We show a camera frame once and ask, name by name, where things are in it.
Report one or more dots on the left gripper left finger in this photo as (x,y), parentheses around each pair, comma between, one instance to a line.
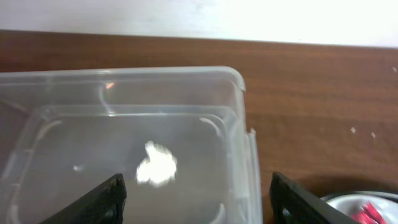
(102,205)

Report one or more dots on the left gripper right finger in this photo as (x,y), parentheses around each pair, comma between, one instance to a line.
(291,203)

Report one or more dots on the white tissue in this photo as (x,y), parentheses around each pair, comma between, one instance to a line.
(158,168)

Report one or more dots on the red snack wrapper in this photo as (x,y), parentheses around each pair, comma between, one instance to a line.
(368,214)

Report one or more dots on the clear plastic waste bin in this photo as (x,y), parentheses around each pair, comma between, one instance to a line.
(65,132)

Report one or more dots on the grey round plate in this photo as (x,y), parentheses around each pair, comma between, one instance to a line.
(349,204)

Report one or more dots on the round black serving tray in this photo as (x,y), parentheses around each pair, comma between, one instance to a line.
(392,196)

